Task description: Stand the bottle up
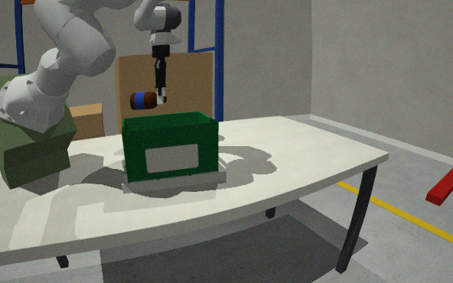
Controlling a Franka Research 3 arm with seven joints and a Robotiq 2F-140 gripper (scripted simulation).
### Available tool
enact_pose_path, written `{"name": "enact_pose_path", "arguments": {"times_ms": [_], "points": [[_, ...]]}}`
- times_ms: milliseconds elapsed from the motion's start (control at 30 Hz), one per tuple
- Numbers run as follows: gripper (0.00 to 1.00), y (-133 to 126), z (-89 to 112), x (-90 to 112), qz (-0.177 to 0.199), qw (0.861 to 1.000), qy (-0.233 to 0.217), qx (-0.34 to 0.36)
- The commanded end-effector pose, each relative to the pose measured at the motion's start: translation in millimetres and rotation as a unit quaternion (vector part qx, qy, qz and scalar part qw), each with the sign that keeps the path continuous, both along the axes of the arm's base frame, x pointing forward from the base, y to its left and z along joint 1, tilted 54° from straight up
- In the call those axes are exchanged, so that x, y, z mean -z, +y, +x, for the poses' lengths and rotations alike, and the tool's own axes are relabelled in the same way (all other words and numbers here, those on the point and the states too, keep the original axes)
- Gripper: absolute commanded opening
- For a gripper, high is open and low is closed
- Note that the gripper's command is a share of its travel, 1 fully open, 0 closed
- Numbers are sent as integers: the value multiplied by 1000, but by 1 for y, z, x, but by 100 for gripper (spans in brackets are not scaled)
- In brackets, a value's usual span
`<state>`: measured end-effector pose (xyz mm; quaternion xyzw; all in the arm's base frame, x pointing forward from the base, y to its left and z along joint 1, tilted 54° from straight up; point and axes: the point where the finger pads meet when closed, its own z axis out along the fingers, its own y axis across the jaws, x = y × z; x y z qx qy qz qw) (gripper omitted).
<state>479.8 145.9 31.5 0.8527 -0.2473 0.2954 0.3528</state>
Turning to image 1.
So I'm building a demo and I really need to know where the brown bottle with blue label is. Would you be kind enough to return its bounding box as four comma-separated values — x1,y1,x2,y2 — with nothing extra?
130,92,158,110

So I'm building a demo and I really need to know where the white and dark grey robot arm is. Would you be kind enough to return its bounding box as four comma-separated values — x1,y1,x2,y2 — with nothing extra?
0,0,181,134

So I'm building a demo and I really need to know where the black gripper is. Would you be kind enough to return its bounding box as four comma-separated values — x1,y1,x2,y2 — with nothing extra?
152,44,170,104

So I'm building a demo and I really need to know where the green crate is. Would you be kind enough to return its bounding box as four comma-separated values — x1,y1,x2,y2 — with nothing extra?
122,111,219,182

